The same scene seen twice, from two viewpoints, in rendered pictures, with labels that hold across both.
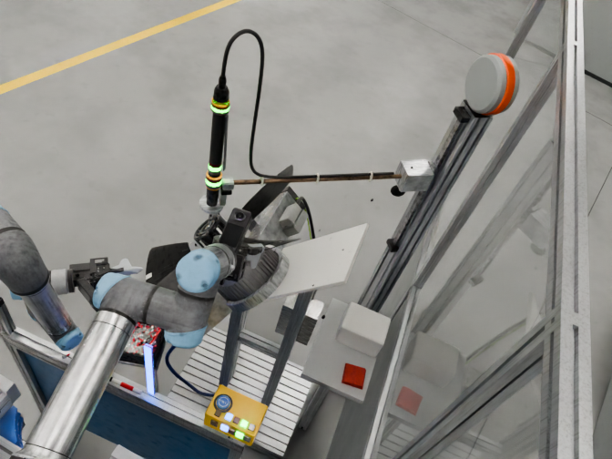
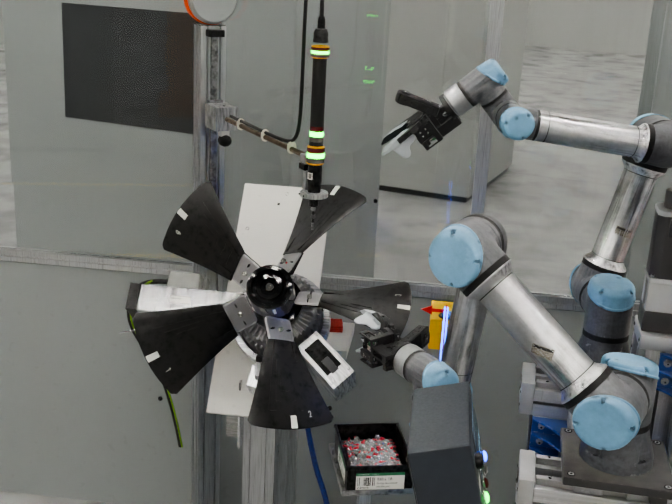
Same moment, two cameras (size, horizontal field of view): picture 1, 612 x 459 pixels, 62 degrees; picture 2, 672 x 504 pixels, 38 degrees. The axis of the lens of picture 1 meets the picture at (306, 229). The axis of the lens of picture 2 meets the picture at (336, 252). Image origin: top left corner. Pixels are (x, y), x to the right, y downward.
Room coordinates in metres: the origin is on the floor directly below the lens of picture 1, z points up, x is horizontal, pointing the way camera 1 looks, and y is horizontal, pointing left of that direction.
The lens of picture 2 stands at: (0.97, 2.59, 2.04)
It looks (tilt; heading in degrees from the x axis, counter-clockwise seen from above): 17 degrees down; 268
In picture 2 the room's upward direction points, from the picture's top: 3 degrees clockwise
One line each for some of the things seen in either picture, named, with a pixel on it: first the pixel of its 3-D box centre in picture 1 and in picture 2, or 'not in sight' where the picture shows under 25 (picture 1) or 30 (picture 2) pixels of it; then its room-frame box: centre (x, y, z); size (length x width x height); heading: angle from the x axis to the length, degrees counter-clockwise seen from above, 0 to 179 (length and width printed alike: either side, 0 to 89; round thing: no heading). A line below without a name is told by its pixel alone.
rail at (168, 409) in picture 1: (123, 388); not in sight; (0.62, 0.43, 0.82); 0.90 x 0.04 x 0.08; 82
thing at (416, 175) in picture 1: (415, 175); (220, 116); (1.26, -0.28, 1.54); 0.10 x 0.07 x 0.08; 117
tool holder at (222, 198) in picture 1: (216, 193); (312, 176); (0.97, 0.27, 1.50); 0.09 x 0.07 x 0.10; 117
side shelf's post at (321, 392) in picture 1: (321, 392); (290, 455); (1.01, -0.28, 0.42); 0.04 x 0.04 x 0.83; 82
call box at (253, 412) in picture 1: (235, 415); (447, 327); (0.57, 0.04, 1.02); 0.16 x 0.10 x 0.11; 82
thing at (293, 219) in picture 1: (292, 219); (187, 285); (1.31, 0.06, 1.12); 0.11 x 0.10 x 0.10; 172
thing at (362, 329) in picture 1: (363, 326); not in sight; (1.08, -0.32, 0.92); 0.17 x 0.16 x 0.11; 82
